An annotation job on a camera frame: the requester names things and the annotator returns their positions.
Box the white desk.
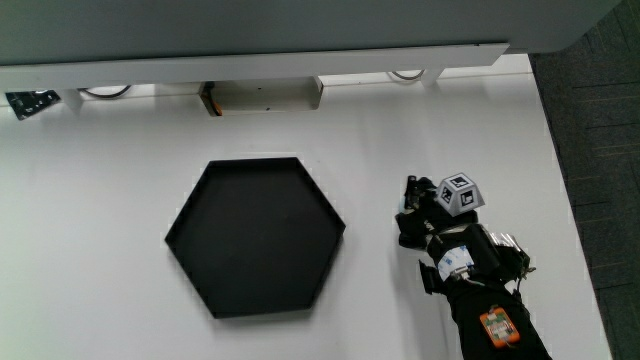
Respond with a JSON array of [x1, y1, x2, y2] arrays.
[[0, 53, 614, 360]]

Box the white raised shelf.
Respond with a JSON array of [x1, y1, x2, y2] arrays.
[[0, 42, 511, 113]]

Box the dark cable loop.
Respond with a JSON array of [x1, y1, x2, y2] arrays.
[[388, 69, 426, 82], [78, 84, 134, 100]]

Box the white box with orange edge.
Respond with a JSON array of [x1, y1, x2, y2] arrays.
[[198, 75, 325, 118]]

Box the grey partition panel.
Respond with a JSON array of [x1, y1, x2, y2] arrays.
[[0, 0, 622, 67]]

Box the orange circuit board module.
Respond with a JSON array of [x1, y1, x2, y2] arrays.
[[479, 305, 522, 350]]

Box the black hexagonal tray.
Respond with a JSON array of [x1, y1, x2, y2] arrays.
[[164, 156, 347, 320]]

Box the person's right forearm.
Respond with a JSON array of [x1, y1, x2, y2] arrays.
[[418, 223, 554, 360]]

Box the black shiny bracket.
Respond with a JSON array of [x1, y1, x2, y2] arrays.
[[4, 89, 63, 122]]

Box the person's right hand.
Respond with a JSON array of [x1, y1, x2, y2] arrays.
[[394, 172, 486, 252]]

